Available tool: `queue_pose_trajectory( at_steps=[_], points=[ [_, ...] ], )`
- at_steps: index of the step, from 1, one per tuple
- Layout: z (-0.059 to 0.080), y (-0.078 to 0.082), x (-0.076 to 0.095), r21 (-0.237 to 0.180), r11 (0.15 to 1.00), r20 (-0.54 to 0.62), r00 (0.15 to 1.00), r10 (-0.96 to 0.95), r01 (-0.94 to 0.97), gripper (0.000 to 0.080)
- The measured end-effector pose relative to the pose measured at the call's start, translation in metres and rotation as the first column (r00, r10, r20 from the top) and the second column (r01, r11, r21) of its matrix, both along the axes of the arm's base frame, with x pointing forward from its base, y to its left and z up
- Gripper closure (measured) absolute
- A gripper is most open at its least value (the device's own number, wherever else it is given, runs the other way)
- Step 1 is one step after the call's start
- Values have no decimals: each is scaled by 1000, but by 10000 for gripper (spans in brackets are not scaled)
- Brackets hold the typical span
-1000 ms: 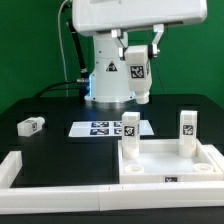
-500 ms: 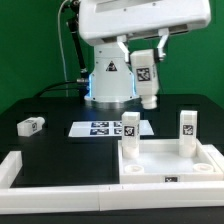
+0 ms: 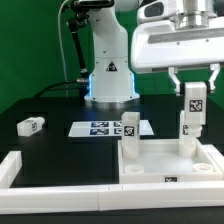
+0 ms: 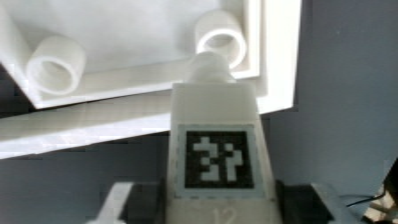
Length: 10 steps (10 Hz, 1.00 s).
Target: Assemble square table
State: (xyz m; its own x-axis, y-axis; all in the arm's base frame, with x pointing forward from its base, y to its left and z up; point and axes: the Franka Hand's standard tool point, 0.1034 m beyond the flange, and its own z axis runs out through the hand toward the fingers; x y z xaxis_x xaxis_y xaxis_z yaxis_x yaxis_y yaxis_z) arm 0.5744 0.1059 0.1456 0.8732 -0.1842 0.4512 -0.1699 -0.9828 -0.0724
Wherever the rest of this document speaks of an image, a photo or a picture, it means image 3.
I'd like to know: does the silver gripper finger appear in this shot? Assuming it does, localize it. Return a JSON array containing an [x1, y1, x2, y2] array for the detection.
[[207, 63, 221, 93], [168, 67, 185, 96]]

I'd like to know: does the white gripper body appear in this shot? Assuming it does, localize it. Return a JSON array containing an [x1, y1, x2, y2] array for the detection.
[[131, 0, 224, 73]]

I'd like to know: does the white square tabletop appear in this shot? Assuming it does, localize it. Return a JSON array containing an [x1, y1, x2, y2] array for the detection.
[[118, 139, 224, 184]]

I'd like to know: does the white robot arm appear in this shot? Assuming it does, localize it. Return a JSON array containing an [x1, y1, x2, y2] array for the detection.
[[70, 0, 224, 105]]

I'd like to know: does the paper sheet with fiducial markers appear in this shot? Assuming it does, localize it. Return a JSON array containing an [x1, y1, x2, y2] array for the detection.
[[68, 119, 155, 138]]

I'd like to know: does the white U-shaped obstacle fence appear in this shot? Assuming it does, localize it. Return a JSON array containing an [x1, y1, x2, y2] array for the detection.
[[0, 151, 224, 214]]

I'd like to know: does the white cable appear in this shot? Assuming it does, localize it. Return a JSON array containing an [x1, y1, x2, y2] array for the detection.
[[57, 0, 70, 98]]

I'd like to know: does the black cable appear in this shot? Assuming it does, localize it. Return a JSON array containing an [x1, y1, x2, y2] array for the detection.
[[32, 77, 90, 98]]

